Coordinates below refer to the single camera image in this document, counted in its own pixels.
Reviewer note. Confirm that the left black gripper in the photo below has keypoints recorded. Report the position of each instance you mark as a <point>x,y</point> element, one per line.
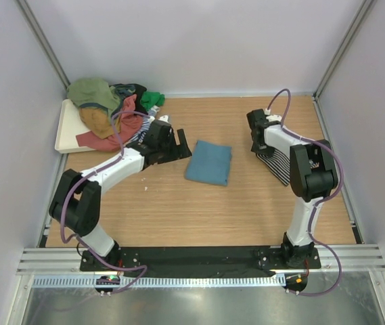
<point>180,152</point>

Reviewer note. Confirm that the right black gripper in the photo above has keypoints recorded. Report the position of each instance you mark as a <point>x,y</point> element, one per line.
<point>266,152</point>

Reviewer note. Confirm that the light blue tank top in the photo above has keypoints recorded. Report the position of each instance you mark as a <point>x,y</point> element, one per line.
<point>210,163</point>

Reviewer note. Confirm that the black white striped tank top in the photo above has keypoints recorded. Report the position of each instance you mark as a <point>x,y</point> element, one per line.
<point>278,164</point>

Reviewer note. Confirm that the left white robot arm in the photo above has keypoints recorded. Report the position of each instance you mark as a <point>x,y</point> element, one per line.
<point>76,203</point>

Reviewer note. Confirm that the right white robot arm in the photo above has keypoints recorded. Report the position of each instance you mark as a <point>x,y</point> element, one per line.
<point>307,166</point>

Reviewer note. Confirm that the blue white striped tank top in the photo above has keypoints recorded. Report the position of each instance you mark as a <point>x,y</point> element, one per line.
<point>147,121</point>

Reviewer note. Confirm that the salmon pink tank top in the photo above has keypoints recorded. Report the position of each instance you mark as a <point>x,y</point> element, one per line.
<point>126,124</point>

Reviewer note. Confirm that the bright green tank top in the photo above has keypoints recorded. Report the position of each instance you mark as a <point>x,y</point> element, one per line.
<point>150,99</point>

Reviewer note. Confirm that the mustard yellow tank top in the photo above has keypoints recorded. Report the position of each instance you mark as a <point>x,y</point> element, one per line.
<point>97,121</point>

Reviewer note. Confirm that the olive green tank top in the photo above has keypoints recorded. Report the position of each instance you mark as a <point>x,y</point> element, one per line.
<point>94,93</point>

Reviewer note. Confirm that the white tray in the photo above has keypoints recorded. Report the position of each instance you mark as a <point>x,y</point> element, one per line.
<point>70,125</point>

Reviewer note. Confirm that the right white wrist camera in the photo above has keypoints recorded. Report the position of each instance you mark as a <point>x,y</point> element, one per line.
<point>271,119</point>

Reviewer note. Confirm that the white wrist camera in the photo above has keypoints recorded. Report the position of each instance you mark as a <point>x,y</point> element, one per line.
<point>271,119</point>
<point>165,118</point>

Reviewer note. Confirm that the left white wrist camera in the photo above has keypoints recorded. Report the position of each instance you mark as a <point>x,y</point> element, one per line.
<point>165,118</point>

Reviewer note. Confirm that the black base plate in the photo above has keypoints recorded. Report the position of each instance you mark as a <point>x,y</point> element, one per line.
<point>213,261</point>

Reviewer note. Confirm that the slotted cable duct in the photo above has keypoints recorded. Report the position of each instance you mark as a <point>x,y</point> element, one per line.
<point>113,282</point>

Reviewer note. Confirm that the aluminium frame rail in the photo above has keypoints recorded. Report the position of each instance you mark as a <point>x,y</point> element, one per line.
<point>345,257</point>

